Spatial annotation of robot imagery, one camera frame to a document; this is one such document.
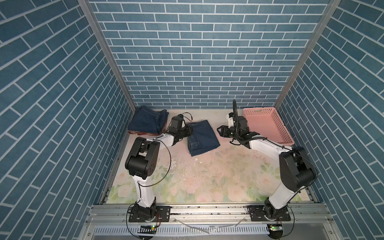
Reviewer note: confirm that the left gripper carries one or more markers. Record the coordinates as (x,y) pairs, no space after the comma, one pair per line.
(187,130)

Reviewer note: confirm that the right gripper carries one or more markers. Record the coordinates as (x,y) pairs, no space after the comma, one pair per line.
(224,132)

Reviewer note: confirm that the dark navy denim skirt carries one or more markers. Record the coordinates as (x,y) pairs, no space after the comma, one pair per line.
(202,139)

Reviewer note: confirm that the pink plastic basket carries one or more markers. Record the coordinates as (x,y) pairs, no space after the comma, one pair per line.
(267,122)

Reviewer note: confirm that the blue denim skirt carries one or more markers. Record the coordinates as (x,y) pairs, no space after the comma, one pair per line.
(146,120)

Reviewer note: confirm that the red plaid skirt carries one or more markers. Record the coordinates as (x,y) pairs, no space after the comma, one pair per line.
(140,131)

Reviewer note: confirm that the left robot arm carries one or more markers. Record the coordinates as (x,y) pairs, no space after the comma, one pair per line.
(141,164)

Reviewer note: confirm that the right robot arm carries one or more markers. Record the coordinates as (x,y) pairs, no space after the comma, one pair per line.
(296,170)

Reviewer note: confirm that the left green circuit board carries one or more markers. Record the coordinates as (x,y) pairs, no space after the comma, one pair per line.
(147,230)

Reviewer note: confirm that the green circuit board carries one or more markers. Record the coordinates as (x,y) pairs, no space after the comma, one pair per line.
(275,231)
(147,230)

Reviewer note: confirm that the right green circuit board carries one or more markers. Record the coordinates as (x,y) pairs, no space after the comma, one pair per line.
(275,231)

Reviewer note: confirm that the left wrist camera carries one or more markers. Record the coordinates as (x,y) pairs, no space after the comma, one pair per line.
(177,122)

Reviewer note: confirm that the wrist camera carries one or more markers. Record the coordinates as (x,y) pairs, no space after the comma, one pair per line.
(177,122)
(236,121)

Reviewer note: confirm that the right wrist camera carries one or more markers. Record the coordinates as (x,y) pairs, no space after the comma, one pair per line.
(236,121)

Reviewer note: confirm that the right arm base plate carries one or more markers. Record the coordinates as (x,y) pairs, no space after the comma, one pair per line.
(260,213)

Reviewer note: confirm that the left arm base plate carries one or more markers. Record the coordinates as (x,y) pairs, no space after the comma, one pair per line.
(140,214)

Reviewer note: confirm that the aluminium mounting rail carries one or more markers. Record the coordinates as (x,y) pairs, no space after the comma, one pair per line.
(299,213)

